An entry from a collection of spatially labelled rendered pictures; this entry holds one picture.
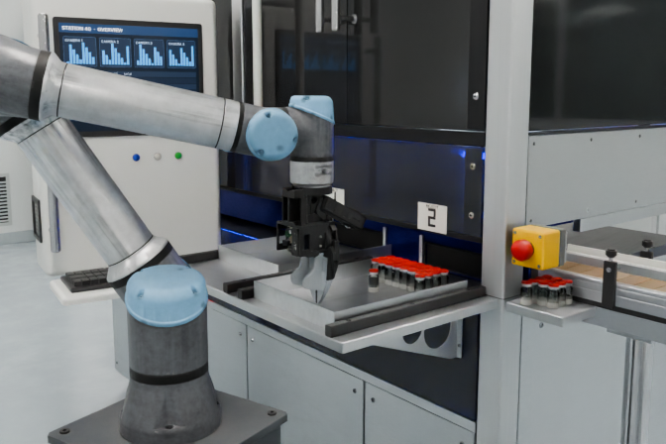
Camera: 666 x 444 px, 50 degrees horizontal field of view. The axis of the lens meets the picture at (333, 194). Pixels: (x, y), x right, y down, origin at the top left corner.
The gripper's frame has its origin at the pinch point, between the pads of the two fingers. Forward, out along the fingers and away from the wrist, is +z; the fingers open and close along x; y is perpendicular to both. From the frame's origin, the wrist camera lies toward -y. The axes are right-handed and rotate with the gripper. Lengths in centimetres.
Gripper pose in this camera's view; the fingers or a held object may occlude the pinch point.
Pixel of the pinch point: (320, 295)
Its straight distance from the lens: 128.4
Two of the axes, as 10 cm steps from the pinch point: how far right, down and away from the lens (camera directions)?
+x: 6.3, 1.1, -7.7
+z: -0.1, 9.9, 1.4
